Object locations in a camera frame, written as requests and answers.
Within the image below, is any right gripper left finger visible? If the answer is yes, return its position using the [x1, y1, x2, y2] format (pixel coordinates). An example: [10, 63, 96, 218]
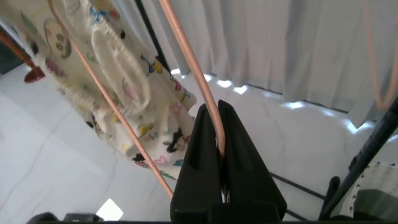
[170, 104, 223, 222]

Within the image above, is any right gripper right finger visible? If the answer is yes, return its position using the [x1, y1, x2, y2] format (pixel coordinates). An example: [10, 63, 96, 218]
[217, 99, 287, 222]

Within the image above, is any cream printed garment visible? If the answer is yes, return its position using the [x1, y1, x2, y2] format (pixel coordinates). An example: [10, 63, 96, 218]
[0, 0, 198, 181]

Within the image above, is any black clothes rack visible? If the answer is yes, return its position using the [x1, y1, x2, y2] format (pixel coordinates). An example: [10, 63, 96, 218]
[133, 0, 398, 221]

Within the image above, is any white curtain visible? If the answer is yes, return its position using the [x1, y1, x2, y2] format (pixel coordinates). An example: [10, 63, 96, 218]
[110, 0, 398, 129]

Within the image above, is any red stand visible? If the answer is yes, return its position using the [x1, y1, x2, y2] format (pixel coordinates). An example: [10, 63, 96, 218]
[0, 27, 47, 84]

